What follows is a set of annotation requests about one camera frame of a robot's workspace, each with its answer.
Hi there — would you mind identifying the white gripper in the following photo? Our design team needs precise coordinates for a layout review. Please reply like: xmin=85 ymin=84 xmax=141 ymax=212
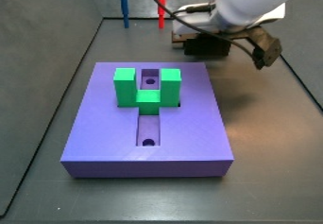
xmin=178 ymin=0 xmax=288 ymax=33

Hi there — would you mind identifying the brown T-shaped block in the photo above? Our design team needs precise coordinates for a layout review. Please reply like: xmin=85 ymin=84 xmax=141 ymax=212
xmin=172 ymin=33 xmax=187 ymax=48

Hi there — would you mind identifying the red hexagonal peg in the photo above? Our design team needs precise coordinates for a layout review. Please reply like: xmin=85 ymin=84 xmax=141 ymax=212
xmin=157 ymin=0 xmax=165 ymax=29

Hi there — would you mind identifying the blue round peg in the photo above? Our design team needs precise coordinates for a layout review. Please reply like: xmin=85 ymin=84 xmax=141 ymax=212
xmin=120 ymin=0 xmax=128 ymax=28

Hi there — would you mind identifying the green U-shaped block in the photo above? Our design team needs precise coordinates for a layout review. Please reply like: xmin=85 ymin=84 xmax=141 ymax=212
xmin=113 ymin=68 xmax=182 ymax=115

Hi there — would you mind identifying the purple base block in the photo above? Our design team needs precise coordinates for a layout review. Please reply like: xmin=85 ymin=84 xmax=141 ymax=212
xmin=60 ymin=62 xmax=234 ymax=178

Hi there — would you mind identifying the black cable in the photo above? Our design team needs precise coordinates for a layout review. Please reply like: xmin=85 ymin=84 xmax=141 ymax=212
xmin=137 ymin=0 xmax=259 ymax=61

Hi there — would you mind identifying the black angle bracket fixture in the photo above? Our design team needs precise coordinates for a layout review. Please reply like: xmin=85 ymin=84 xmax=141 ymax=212
xmin=183 ymin=34 xmax=231 ymax=57

